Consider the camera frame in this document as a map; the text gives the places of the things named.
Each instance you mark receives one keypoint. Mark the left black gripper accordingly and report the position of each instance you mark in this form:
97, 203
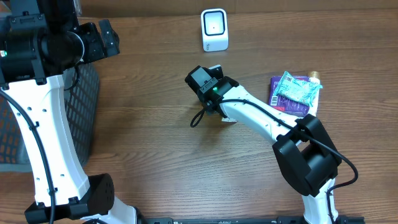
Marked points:
109, 40

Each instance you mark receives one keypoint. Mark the red purple pad package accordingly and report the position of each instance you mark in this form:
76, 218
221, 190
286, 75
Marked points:
284, 104

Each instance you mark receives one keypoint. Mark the teal wipes packet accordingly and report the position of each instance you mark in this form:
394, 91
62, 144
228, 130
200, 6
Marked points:
297, 90

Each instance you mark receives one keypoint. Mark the white tube with gold cap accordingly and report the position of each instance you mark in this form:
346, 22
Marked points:
314, 76

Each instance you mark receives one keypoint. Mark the green juice carton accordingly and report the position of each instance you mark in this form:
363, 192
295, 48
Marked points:
229, 120

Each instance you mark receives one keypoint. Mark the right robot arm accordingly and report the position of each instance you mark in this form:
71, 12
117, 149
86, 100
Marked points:
306, 156

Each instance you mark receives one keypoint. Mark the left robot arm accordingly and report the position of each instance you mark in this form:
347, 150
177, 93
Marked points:
43, 40

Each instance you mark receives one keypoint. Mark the white barcode scanner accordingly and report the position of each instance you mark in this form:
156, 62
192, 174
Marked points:
214, 29

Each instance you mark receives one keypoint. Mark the grey plastic mesh basket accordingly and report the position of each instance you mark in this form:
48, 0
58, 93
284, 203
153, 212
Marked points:
80, 105

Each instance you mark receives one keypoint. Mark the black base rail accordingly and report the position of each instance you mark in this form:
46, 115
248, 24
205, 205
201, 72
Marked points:
278, 220

